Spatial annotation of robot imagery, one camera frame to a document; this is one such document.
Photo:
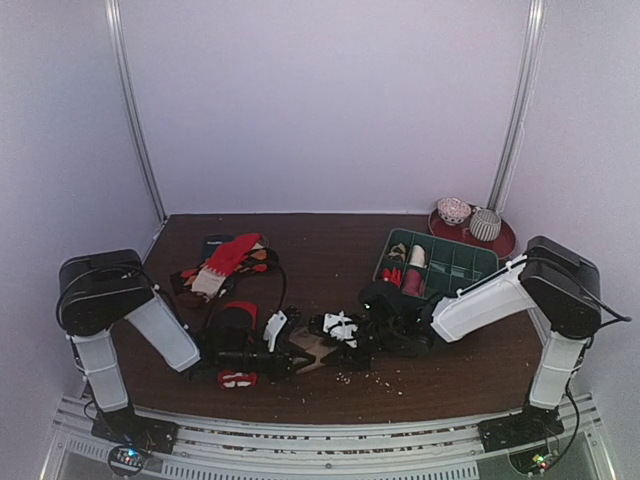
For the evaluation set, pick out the rolled maroon sock in tray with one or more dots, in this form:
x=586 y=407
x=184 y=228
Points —
x=413 y=283

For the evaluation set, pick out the rolled red sock in tray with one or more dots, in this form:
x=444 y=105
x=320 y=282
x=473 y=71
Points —
x=392 y=275

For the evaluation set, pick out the red sock pair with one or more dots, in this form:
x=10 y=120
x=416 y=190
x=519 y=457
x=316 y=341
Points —
x=235 y=328

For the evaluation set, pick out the circuit board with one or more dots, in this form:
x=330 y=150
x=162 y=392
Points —
x=533 y=461
x=127 y=461

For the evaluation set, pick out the dark blue sock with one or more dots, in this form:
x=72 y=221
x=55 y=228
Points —
x=210 y=245

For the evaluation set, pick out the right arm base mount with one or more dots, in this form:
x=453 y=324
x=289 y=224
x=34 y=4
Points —
x=530 y=425

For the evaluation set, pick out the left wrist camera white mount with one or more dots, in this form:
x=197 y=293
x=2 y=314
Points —
x=273 y=328

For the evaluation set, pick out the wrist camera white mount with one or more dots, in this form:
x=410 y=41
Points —
x=273 y=328
x=341 y=328

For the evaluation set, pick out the red white sock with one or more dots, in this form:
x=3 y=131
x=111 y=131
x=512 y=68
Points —
x=222 y=264

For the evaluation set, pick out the rolled patterned sock in tray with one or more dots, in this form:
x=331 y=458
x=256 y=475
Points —
x=398 y=252

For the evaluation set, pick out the aluminium frame post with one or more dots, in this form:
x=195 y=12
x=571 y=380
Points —
x=116 y=32
x=524 y=90

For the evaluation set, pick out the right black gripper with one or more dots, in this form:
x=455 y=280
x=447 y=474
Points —
x=361 y=351

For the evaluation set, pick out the left aluminium frame post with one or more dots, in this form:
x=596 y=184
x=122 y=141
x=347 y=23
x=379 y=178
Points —
x=116 y=32

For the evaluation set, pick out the dark red plate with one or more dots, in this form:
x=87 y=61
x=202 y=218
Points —
x=503 y=244

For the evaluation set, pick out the left circuit board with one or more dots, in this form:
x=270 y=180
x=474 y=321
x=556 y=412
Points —
x=127 y=461

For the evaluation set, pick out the striped grey cup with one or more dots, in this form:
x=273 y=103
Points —
x=485 y=225

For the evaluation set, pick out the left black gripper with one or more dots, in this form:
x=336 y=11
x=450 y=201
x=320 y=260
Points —
x=283 y=368

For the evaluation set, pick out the right aluminium frame post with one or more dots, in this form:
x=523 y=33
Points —
x=524 y=90

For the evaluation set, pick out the rolled cream sock in tray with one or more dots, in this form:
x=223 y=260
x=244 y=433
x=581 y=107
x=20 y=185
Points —
x=418 y=256

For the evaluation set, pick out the right circuit board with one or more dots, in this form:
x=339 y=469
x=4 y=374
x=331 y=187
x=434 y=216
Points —
x=533 y=461

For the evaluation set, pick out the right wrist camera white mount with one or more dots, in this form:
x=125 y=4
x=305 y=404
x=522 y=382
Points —
x=341 y=328

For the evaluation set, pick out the tan ribbed sock pair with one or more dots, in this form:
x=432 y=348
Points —
x=310 y=343

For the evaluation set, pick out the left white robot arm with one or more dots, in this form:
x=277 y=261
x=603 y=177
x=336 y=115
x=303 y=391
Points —
x=98 y=291

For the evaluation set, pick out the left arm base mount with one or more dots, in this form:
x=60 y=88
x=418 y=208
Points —
x=126 y=427

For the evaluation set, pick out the front aluminium rail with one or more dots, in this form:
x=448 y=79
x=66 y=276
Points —
x=212 y=448

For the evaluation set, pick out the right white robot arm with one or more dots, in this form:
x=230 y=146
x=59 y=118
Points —
x=548 y=277

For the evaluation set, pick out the green divided organizer tray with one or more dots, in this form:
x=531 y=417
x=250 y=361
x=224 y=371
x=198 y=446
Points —
x=450 y=266

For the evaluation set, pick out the argyle black orange sock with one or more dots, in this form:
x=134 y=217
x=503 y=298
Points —
x=260 y=260

